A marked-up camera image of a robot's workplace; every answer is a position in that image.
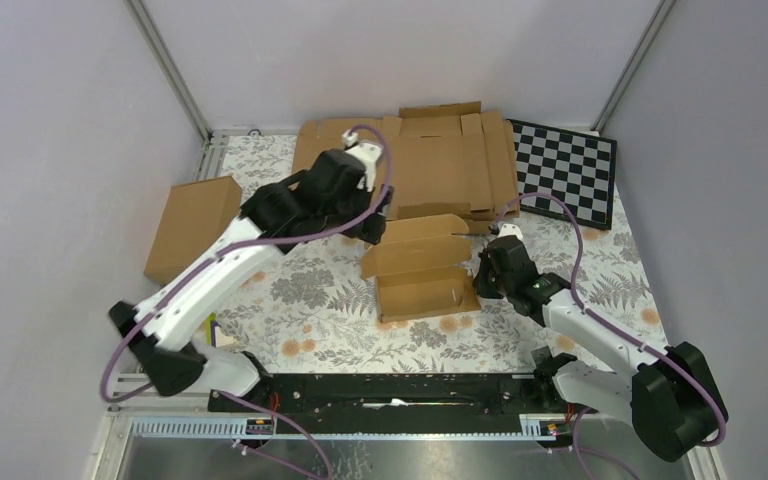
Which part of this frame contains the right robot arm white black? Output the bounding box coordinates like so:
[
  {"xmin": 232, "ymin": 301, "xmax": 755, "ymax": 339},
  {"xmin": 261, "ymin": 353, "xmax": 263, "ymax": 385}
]
[{"xmin": 473, "ymin": 223, "xmax": 728, "ymax": 462}]

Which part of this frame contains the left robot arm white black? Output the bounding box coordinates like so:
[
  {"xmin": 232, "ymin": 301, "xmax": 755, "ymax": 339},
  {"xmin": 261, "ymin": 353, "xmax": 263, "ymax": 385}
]
[{"xmin": 108, "ymin": 141, "xmax": 394, "ymax": 411}]

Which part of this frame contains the folded brown cardboard box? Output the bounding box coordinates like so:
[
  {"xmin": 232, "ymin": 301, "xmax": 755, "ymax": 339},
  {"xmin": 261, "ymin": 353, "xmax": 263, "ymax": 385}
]
[{"xmin": 144, "ymin": 176, "xmax": 242, "ymax": 285}]

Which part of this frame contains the stack of flat cardboard blanks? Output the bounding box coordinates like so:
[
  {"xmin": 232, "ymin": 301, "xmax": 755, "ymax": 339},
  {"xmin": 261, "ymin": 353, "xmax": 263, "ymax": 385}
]
[{"xmin": 291, "ymin": 102, "xmax": 519, "ymax": 234}]

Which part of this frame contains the floral patterned table mat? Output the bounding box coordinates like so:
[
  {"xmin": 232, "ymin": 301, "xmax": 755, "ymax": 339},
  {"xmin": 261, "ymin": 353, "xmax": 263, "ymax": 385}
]
[{"xmin": 175, "ymin": 134, "xmax": 678, "ymax": 376}]

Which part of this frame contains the black white checkerboard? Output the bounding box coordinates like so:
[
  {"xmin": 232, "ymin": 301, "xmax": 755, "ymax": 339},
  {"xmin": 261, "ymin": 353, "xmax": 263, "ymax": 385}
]
[{"xmin": 511, "ymin": 120, "xmax": 618, "ymax": 231}]

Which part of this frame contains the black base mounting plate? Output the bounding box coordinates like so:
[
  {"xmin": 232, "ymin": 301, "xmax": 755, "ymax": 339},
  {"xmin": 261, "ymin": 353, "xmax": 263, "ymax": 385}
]
[{"xmin": 208, "ymin": 373, "xmax": 582, "ymax": 437}]

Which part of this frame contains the yellow green small tool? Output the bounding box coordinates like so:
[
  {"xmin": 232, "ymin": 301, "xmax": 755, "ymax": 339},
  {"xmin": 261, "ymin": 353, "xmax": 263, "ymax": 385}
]
[{"xmin": 205, "ymin": 313, "xmax": 218, "ymax": 346}]

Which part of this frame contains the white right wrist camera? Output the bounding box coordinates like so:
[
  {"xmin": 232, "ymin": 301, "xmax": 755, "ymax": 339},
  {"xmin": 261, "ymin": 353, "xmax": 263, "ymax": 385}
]
[{"xmin": 496, "ymin": 223, "xmax": 523, "ymax": 242}]

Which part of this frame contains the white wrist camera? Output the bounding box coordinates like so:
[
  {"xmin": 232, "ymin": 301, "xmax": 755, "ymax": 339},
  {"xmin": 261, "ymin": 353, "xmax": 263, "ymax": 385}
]
[
  {"xmin": 342, "ymin": 130, "xmax": 384, "ymax": 192},
  {"xmin": 496, "ymin": 223, "xmax": 523, "ymax": 242}
]

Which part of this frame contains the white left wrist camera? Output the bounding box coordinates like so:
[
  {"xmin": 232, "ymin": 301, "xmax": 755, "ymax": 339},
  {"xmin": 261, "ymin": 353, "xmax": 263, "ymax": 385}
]
[{"xmin": 342, "ymin": 130, "xmax": 384, "ymax": 192}]

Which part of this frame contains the left aluminium frame post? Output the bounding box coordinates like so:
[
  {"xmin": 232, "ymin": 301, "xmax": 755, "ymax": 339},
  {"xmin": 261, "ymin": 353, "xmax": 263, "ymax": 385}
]
[{"xmin": 124, "ymin": 0, "xmax": 212, "ymax": 143}]

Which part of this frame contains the aluminium frame post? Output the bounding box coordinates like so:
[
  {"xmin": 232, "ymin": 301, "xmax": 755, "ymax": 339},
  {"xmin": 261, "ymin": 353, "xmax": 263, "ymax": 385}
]
[
  {"xmin": 590, "ymin": 0, "xmax": 677, "ymax": 133},
  {"xmin": 124, "ymin": 0, "xmax": 212, "ymax": 143}
]

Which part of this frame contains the right aluminium frame post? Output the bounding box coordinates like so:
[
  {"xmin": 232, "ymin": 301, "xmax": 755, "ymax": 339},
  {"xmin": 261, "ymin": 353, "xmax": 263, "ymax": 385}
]
[{"xmin": 590, "ymin": 0, "xmax": 677, "ymax": 133}]

